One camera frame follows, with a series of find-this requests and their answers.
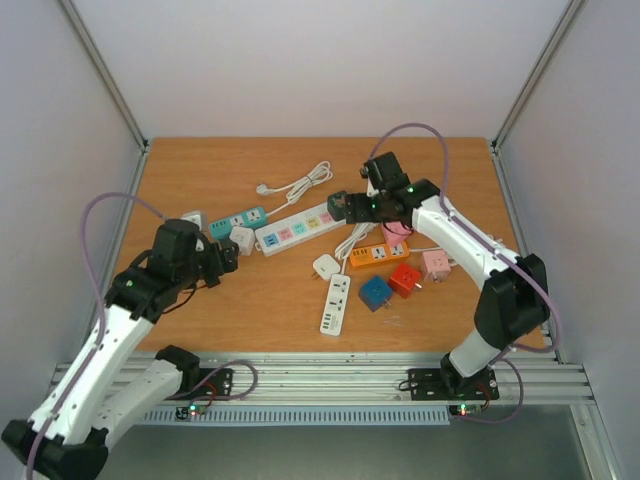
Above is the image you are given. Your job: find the left small circuit board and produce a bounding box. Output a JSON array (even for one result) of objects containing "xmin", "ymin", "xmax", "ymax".
[{"xmin": 174, "ymin": 405, "xmax": 208, "ymax": 421}]

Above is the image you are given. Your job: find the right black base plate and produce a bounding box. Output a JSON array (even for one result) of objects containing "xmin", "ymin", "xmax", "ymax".
[{"xmin": 398, "ymin": 368, "xmax": 500, "ymax": 401}]

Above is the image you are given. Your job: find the grey slotted cable duct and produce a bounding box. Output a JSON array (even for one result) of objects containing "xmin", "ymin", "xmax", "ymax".
[{"xmin": 139, "ymin": 405, "xmax": 450, "ymax": 428}]

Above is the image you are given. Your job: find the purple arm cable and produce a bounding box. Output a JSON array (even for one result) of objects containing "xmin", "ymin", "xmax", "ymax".
[
  {"xmin": 24, "ymin": 192, "xmax": 166, "ymax": 480},
  {"xmin": 372, "ymin": 121, "xmax": 564, "ymax": 424}
]

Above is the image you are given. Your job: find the white strip cable centre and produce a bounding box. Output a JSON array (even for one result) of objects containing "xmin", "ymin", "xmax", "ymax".
[{"xmin": 333, "ymin": 222, "xmax": 376, "ymax": 261}]

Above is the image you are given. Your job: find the pink triangular power strip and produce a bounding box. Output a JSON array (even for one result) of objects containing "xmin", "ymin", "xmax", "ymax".
[{"xmin": 381, "ymin": 222, "xmax": 413, "ymax": 247}]

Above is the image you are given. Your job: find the small circuit board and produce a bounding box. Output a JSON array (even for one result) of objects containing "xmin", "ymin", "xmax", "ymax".
[
  {"xmin": 174, "ymin": 405, "xmax": 208, "ymax": 421},
  {"xmin": 449, "ymin": 404, "xmax": 485, "ymax": 417}
]

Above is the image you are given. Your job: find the teal power strip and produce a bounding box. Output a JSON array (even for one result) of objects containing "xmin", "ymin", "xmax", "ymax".
[{"xmin": 209, "ymin": 206, "xmax": 268, "ymax": 240}]

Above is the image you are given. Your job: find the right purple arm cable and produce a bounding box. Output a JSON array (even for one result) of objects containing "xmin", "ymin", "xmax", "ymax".
[{"xmin": 372, "ymin": 121, "xmax": 564, "ymax": 424}]

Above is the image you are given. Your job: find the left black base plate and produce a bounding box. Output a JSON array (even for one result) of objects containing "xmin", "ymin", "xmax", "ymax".
[{"xmin": 169, "ymin": 368, "xmax": 234, "ymax": 401}]

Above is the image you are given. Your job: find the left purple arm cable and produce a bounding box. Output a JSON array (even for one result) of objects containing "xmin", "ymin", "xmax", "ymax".
[{"xmin": 24, "ymin": 192, "xmax": 166, "ymax": 480}]

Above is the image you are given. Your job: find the white power strip with USB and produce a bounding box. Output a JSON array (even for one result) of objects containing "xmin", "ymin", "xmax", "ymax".
[{"xmin": 320, "ymin": 274, "xmax": 351, "ymax": 337}]

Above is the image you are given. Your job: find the small black charger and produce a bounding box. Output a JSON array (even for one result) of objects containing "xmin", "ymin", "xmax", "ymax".
[{"xmin": 203, "ymin": 275, "xmax": 220, "ymax": 288}]

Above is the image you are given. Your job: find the pink cube adapter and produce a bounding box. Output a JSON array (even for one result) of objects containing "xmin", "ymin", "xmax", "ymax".
[{"xmin": 421, "ymin": 249, "xmax": 451, "ymax": 283}]

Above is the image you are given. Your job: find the red cube adapter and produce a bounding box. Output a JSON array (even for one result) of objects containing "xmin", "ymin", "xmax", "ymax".
[{"xmin": 388, "ymin": 263, "xmax": 422, "ymax": 299}]

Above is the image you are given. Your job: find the right small circuit board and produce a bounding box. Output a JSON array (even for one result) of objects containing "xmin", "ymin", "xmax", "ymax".
[{"xmin": 449, "ymin": 404, "xmax": 485, "ymax": 417}]

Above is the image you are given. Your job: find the orange power strip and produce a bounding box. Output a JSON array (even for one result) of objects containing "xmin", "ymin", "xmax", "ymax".
[{"xmin": 348, "ymin": 242, "xmax": 410, "ymax": 269}]

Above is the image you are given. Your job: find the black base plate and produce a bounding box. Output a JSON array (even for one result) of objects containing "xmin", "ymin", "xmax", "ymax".
[
  {"xmin": 169, "ymin": 368, "xmax": 234, "ymax": 401},
  {"xmin": 398, "ymin": 368, "xmax": 500, "ymax": 401}
]

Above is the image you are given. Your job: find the long white multicolour power strip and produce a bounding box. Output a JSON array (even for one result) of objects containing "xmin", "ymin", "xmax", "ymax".
[{"xmin": 254, "ymin": 203, "xmax": 346, "ymax": 257}]

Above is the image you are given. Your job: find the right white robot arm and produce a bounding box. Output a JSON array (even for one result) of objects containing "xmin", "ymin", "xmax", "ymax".
[{"xmin": 345, "ymin": 152, "xmax": 550, "ymax": 397}]

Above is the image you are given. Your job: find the teal strip white cable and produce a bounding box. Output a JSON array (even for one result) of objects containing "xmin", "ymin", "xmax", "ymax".
[{"xmin": 256, "ymin": 159, "xmax": 334, "ymax": 221}]

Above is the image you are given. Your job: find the blue cube adapter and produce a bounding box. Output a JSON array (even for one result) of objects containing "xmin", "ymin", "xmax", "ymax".
[{"xmin": 358, "ymin": 275, "xmax": 393, "ymax": 312}]

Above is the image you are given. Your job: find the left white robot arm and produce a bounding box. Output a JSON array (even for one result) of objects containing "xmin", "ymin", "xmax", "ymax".
[{"xmin": 2, "ymin": 219, "xmax": 239, "ymax": 479}]

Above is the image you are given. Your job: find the small white flat adapter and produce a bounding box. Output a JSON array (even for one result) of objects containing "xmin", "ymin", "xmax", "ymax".
[{"xmin": 312, "ymin": 254, "xmax": 341, "ymax": 281}]

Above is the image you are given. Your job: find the dark green cube adapter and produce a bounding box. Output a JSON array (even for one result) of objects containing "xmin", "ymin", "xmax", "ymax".
[{"xmin": 326, "ymin": 190, "xmax": 347, "ymax": 222}]

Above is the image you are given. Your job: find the white cube adapter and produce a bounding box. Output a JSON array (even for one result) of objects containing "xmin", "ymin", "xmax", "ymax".
[{"xmin": 229, "ymin": 226, "xmax": 255, "ymax": 256}]

